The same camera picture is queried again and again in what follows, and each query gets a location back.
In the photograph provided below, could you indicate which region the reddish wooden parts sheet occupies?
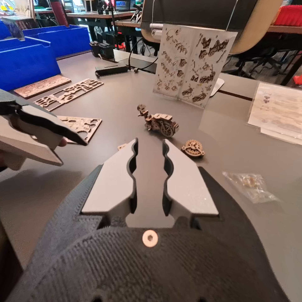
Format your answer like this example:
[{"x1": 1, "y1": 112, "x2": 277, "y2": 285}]
[{"x1": 14, "y1": 75, "x2": 72, "y2": 99}]

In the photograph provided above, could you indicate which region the wooden wheel assembly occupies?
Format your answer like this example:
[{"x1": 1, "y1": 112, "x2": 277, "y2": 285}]
[{"x1": 181, "y1": 140, "x2": 206, "y2": 159}]

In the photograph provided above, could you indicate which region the black office chair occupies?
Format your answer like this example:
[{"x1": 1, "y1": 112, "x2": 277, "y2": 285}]
[{"x1": 232, "y1": 45, "x2": 287, "y2": 76}]

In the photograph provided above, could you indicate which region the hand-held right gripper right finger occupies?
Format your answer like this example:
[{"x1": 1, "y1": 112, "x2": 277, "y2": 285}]
[{"x1": 162, "y1": 139, "x2": 219, "y2": 223}]

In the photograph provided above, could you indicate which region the white monitor stand base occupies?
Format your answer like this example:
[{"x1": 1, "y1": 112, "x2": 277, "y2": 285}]
[{"x1": 210, "y1": 78, "x2": 225, "y2": 97}]

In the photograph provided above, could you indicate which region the wooden table with black legs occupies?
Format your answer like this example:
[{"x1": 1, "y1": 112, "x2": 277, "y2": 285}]
[{"x1": 268, "y1": 25, "x2": 302, "y2": 85}]

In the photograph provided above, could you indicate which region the wooden sheet with round holes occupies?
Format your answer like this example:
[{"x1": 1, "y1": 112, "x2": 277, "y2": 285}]
[{"x1": 57, "y1": 116, "x2": 102, "y2": 144}]

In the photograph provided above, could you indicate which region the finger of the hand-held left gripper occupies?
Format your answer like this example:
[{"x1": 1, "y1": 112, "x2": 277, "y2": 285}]
[
  {"x1": 11, "y1": 104, "x2": 89, "y2": 151},
  {"x1": 0, "y1": 116, "x2": 64, "y2": 171}
]

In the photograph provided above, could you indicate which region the wooden motorcycle model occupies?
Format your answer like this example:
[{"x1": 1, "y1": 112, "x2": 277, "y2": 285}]
[{"x1": 137, "y1": 104, "x2": 180, "y2": 137}]

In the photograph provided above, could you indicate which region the flat black box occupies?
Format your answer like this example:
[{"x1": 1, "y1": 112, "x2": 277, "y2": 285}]
[{"x1": 95, "y1": 65, "x2": 129, "y2": 78}]

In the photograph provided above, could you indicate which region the black cable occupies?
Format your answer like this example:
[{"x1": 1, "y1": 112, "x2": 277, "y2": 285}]
[{"x1": 127, "y1": 35, "x2": 158, "y2": 72}]

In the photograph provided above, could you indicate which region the person's leg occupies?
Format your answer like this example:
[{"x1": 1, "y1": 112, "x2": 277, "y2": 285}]
[{"x1": 0, "y1": 218, "x2": 27, "y2": 291}]

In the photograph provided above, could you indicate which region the black battery charger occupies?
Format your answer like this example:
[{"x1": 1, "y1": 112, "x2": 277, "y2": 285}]
[{"x1": 90, "y1": 41, "x2": 115, "y2": 58}]

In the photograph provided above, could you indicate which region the wooden sheet with rectangular cut-outs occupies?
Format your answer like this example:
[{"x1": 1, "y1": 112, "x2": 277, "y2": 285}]
[{"x1": 33, "y1": 78, "x2": 104, "y2": 112}]

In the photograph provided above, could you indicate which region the red plastic bin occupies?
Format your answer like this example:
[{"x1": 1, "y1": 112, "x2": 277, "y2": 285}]
[{"x1": 274, "y1": 5, "x2": 302, "y2": 27}]

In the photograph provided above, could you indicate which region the clear plastic parts bag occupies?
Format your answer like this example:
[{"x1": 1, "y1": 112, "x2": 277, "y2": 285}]
[{"x1": 222, "y1": 171, "x2": 280, "y2": 204}]

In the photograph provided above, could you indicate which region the instruction sheet in clear stand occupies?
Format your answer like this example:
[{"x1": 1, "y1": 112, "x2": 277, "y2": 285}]
[{"x1": 152, "y1": 23, "x2": 238, "y2": 109}]

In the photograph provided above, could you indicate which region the long wooden background table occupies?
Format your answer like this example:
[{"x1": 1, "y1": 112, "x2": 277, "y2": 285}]
[{"x1": 67, "y1": 11, "x2": 142, "y2": 29}]

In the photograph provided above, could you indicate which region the paper in plastic sleeve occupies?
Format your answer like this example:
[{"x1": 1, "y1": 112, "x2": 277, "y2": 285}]
[{"x1": 247, "y1": 82, "x2": 302, "y2": 145}]

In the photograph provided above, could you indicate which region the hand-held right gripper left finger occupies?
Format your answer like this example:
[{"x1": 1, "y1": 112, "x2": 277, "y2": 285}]
[{"x1": 81, "y1": 137, "x2": 139, "y2": 223}]

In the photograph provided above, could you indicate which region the grey desk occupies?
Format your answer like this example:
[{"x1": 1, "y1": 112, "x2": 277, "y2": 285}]
[{"x1": 0, "y1": 49, "x2": 302, "y2": 302}]

